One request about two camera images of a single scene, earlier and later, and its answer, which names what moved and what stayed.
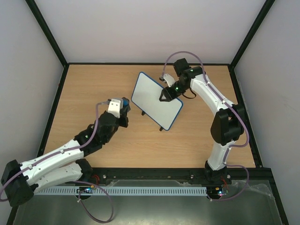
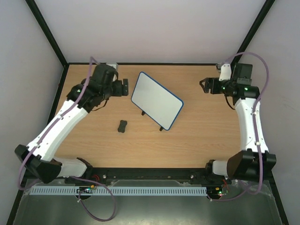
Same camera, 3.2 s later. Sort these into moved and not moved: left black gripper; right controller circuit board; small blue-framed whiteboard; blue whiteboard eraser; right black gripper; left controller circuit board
Moved: blue whiteboard eraser; right black gripper; left black gripper
Not moved: left controller circuit board; small blue-framed whiteboard; right controller circuit board
